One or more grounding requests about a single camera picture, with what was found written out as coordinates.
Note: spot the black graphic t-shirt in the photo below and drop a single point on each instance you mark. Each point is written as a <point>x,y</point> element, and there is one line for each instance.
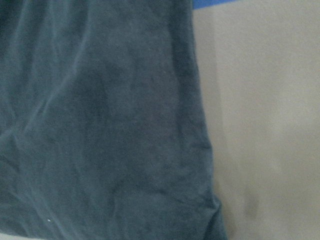
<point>102,128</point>

